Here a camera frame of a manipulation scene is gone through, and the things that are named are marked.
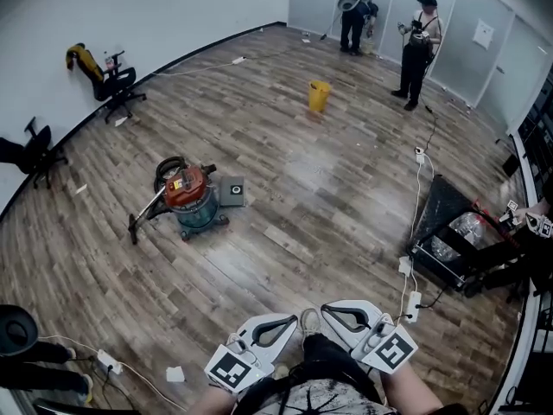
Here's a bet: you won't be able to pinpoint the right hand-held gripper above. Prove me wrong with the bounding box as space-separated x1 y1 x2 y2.
321 299 419 374

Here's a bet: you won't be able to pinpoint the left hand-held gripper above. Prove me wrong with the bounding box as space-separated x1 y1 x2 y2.
204 313 300 394

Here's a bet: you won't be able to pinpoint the grey dust bag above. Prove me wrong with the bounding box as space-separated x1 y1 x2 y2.
219 175 246 208

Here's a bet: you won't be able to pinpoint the person's left forearm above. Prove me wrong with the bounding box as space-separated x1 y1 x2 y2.
188 382 243 415

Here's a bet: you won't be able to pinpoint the person's right forearm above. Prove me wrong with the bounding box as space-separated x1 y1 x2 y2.
379 363 446 415

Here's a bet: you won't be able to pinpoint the clear plastic bag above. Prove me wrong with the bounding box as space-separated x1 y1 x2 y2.
448 212 492 251

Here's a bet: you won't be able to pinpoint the person's black shorts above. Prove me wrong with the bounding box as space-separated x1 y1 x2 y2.
297 333 385 401

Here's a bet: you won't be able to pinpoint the black and white patterned t-shirt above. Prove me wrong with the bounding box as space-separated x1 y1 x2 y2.
232 376 398 415

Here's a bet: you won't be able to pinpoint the black mesh trolley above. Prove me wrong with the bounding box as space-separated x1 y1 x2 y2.
404 174 526 297

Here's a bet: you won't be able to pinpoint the red canister vacuum cleaner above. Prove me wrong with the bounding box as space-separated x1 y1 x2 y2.
162 162 231 242

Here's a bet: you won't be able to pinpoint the yellow bucket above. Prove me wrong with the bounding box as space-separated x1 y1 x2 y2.
308 80 332 113

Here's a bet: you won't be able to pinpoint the black oval seat pad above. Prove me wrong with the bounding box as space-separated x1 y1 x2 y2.
0 303 41 359

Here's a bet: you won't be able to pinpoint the black shelf rack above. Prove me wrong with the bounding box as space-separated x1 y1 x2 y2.
516 73 553 202

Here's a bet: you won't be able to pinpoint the black office chair with headrest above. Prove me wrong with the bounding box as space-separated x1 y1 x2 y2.
0 117 70 190

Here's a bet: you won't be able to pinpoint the white paper notice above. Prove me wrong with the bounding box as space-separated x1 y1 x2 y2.
472 18 495 52

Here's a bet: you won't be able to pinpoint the yellow jacket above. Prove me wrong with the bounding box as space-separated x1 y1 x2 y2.
66 42 105 84

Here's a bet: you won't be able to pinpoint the white power cable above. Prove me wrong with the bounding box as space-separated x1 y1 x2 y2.
405 152 435 259
150 60 237 78

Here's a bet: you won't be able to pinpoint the black power cable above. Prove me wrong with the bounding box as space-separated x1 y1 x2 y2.
421 69 440 153

